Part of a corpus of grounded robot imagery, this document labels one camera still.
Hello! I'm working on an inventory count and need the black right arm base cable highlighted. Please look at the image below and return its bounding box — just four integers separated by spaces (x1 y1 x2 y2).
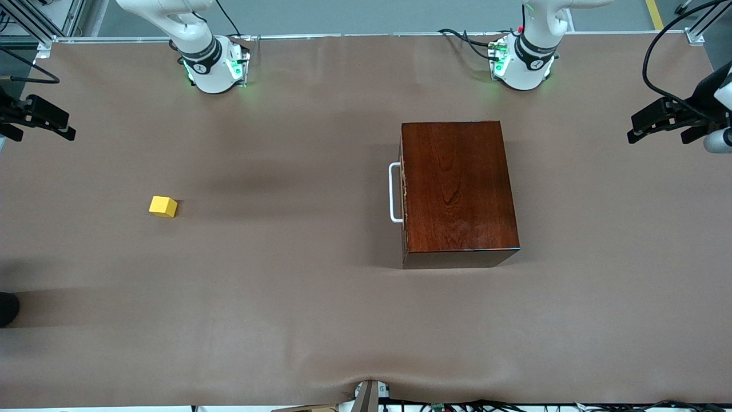
214 0 241 38

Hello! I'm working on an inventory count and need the black round object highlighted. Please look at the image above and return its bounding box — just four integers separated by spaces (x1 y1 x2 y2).
0 292 21 328

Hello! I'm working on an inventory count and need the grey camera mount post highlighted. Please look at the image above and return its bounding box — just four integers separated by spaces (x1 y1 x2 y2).
352 379 381 412

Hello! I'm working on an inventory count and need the yellow wooden cube block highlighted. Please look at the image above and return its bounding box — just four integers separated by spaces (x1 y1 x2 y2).
149 196 178 219

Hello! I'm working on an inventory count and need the dark brown wooden cabinet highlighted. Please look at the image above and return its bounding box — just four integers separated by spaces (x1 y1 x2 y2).
399 120 521 270

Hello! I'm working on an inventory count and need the black arm wrist cable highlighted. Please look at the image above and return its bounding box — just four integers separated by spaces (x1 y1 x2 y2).
0 46 61 84
642 0 732 110

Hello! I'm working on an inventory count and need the black left arm base cable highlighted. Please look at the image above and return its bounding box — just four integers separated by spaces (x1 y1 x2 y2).
462 31 497 61
437 27 504 47

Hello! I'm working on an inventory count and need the black right arm wrist cable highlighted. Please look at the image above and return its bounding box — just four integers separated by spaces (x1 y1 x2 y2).
0 46 61 84

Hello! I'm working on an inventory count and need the wooden drawer with white handle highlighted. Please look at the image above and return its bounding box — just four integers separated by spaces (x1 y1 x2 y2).
389 134 408 249

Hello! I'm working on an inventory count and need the black left arm wrist cable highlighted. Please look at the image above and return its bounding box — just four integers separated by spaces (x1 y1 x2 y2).
642 0 732 110

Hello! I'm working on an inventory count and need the black arm base cable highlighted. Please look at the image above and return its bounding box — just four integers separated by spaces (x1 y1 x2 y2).
214 0 241 38
437 27 504 47
462 31 497 61

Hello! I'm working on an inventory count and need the aluminium frame post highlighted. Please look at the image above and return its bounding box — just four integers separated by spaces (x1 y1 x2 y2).
685 0 732 45
57 0 87 38
0 0 55 58

